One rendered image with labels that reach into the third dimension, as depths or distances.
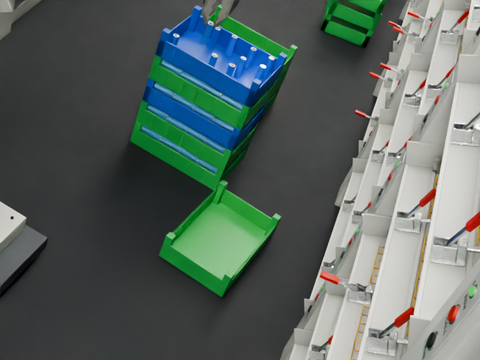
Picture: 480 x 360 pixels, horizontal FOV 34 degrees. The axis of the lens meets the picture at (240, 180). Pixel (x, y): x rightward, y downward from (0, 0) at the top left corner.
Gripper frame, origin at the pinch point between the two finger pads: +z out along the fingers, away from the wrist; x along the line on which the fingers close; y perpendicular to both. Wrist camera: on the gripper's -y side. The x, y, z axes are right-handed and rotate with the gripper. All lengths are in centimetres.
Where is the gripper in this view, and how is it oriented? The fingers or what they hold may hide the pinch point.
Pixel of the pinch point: (211, 22)
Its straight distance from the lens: 204.7
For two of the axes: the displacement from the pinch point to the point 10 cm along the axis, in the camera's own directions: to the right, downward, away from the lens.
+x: -9.3, -3.4, -1.5
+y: 0.2, -4.4, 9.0
